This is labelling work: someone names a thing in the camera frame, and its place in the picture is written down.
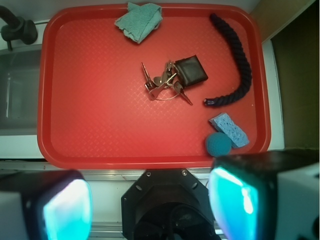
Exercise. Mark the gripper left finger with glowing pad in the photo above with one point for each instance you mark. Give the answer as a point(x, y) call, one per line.
point(45, 205)

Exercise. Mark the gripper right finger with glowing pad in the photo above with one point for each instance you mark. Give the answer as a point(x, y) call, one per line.
point(274, 195)

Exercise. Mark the teal blue cloth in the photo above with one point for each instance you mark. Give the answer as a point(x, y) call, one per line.
point(139, 21)

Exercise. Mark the teal knitted ball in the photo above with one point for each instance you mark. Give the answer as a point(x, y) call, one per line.
point(218, 144)

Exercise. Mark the light blue sponge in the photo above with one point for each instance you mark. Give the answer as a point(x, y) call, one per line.
point(224, 124)

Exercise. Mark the red plastic tray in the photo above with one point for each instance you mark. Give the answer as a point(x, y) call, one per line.
point(94, 111)

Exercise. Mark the grey plastic sink basin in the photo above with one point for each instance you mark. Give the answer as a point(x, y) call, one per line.
point(19, 87)

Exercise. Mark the black leather key pouch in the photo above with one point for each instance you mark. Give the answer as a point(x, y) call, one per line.
point(190, 71)

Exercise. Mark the metal key bunch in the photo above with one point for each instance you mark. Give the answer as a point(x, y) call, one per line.
point(168, 80)

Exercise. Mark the brown cardboard panel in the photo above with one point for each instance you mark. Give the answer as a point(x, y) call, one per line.
point(290, 33)

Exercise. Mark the grey sink faucet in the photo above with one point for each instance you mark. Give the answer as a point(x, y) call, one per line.
point(17, 28)

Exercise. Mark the aluminium rail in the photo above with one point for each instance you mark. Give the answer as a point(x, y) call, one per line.
point(91, 175)

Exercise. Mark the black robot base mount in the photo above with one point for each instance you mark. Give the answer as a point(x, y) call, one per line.
point(167, 204)

